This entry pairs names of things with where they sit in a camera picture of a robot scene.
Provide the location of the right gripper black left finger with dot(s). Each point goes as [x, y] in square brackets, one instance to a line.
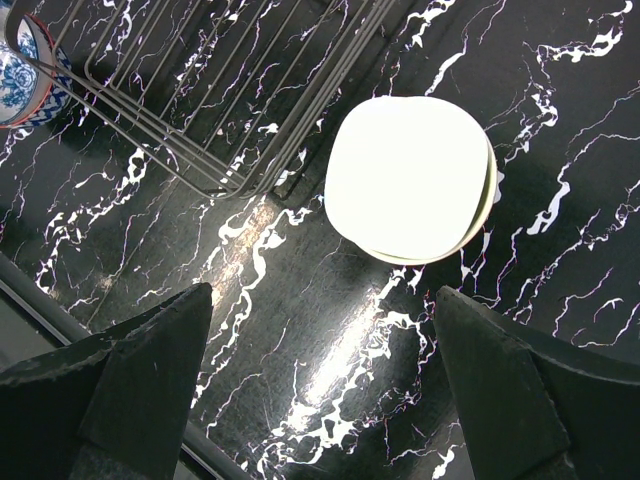
[113, 405]

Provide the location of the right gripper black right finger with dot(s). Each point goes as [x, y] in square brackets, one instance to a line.
[532, 406]

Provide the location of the blue white patterned bowl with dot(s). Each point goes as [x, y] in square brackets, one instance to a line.
[31, 97]

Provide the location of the white top bowl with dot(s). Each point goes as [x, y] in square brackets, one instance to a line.
[406, 175]

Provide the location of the dark wire dish rack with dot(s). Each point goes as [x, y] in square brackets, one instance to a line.
[218, 94]

